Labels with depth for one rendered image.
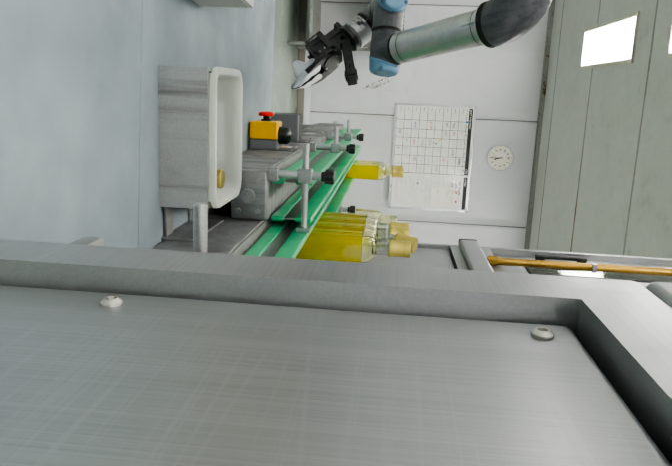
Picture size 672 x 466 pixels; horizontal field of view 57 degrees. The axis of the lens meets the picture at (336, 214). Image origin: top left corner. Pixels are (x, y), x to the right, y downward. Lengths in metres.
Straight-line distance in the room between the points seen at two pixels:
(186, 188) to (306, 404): 0.83
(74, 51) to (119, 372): 0.60
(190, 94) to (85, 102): 0.24
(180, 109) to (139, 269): 0.72
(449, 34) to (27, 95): 0.95
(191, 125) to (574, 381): 0.83
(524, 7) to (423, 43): 0.26
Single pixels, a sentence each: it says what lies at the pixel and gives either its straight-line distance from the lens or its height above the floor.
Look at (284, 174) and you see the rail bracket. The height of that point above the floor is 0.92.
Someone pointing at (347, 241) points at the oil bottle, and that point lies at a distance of 1.25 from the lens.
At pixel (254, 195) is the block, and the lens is 1.18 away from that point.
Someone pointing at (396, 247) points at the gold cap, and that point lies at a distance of 1.26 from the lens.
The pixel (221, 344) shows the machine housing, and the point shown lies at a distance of 0.24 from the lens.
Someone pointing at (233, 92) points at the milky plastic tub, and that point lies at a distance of 1.14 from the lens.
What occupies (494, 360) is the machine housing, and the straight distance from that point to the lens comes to 0.24.
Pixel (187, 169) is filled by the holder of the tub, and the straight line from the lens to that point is 1.01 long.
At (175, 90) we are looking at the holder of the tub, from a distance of 1.01.
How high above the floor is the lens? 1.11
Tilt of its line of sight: 5 degrees down
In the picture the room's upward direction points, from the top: 93 degrees clockwise
